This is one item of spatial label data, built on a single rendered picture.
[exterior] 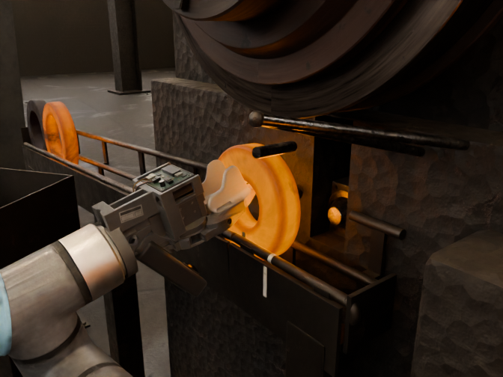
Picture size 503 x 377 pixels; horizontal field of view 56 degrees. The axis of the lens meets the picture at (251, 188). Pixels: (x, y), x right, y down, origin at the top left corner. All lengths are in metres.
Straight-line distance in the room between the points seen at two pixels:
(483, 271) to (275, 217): 0.27
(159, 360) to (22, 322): 1.08
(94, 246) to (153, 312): 1.28
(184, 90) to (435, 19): 0.55
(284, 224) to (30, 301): 0.29
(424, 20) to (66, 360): 0.45
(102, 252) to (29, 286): 0.07
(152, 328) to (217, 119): 1.07
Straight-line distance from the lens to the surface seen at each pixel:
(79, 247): 0.52
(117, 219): 0.52
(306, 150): 0.62
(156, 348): 1.62
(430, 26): 0.38
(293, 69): 0.45
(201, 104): 0.80
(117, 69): 7.48
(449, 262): 0.40
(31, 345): 0.53
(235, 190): 0.59
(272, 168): 0.58
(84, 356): 0.54
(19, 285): 0.51
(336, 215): 0.62
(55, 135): 1.42
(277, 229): 0.58
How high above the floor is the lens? 0.97
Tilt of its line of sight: 19 degrees down
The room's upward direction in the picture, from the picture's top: straight up
